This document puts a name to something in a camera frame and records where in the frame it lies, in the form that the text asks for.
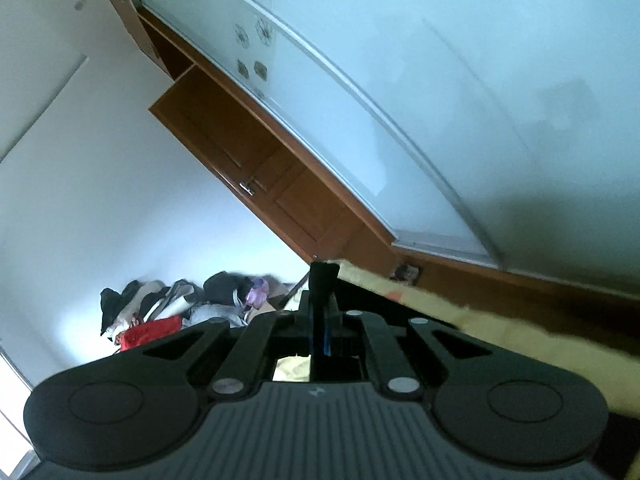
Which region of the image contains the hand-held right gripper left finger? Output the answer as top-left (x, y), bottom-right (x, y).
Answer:
top-left (142, 261), bottom-right (325, 402)

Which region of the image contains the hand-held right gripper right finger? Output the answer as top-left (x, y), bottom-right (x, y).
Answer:
top-left (324, 261), bottom-right (497, 402)

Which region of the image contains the pile of clothes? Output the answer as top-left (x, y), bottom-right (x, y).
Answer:
top-left (99, 271), bottom-right (301, 353)

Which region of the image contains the brown wooden door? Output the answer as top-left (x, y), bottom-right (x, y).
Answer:
top-left (148, 64), bottom-right (396, 263)

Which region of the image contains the red jacket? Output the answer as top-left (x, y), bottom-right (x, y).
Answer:
top-left (120, 316), bottom-right (183, 352)

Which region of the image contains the yellow carrot printed bed sheet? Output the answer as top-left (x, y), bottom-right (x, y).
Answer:
top-left (272, 259), bottom-right (640, 480)

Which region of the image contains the wardrobe with frosted sliding doors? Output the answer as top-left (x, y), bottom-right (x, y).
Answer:
top-left (87, 0), bottom-right (640, 301)

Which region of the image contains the window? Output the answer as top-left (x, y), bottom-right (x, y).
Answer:
top-left (0, 350), bottom-right (38, 466)

